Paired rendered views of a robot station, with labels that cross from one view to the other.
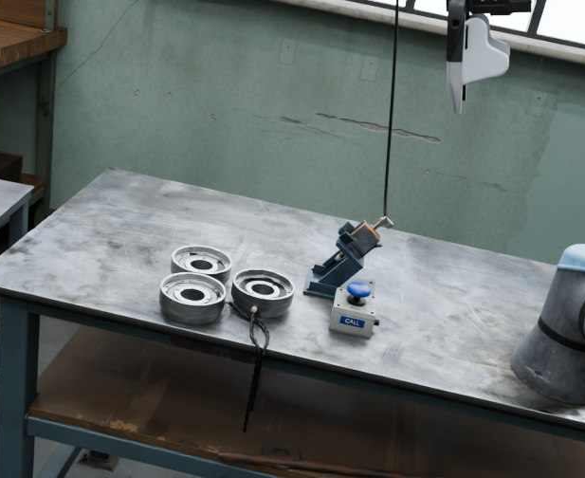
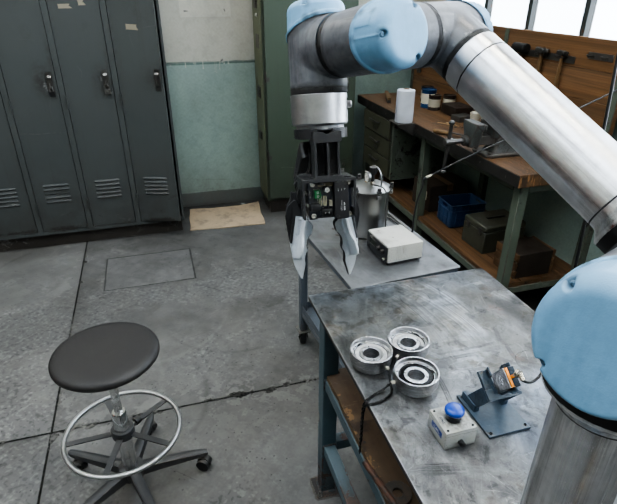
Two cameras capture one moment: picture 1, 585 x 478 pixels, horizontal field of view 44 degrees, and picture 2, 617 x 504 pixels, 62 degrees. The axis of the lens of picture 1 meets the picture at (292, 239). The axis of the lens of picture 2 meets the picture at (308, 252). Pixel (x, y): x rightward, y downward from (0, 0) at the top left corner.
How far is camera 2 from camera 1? 95 cm
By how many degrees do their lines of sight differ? 62
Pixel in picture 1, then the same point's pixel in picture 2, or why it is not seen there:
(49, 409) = (332, 382)
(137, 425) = (355, 418)
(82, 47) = not seen: outside the picture
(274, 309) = (404, 389)
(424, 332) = (499, 480)
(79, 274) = (353, 315)
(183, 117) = not seen: outside the picture
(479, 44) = (300, 234)
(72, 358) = not seen: hidden behind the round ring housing
